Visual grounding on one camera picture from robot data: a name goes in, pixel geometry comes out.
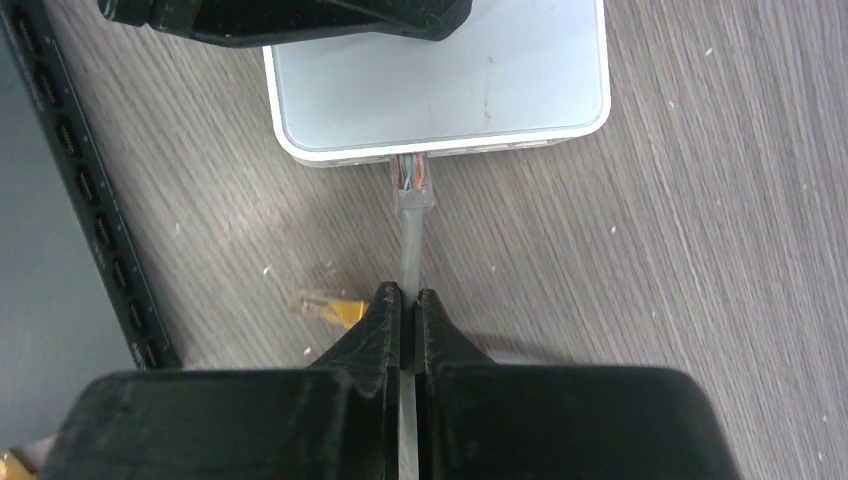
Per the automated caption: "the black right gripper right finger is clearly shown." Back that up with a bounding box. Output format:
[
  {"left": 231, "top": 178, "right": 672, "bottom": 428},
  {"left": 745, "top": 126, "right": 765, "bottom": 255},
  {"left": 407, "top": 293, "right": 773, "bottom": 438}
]
[{"left": 413, "top": 289, "right": 740, "bottom": 479}]

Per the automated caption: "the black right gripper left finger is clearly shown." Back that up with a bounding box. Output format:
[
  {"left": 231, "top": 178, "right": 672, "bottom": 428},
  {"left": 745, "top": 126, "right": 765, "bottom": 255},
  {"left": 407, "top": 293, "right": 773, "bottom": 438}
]
[{"left": 42, "top": 282, "right": 402, "bottom": 479}]

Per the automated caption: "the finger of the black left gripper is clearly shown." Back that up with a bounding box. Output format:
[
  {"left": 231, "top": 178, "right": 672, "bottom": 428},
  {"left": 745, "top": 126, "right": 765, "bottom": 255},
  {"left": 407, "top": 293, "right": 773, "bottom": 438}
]
[{"left": 97, "top": 0, "right": 472, "bottom": 48}]

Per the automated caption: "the yellow ethernet cable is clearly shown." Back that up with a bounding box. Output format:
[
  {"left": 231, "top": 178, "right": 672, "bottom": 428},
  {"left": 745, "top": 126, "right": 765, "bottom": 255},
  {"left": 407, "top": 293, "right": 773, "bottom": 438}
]
[{"left": 0, "top": 288, "right": 370, "bottom": 480}]

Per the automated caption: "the grey ethernet cable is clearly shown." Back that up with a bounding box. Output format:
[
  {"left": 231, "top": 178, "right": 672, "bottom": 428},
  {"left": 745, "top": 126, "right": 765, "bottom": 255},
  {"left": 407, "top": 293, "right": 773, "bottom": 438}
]
[{"left": 389, "top": 152, "right": 437, "bottom": 480}]

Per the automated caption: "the white network switch box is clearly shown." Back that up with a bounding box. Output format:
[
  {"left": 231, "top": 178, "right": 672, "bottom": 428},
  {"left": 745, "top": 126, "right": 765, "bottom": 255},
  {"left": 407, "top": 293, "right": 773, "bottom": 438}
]
[{"left": 262, "top": 0, "right": 611, "bottom": 167}]

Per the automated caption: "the dark grey foam pad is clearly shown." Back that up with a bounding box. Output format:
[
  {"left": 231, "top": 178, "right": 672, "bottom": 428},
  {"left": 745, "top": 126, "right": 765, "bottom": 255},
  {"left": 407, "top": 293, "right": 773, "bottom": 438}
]
[{"left": 1, "top": 1, "right": 181, "bottom": 448}]

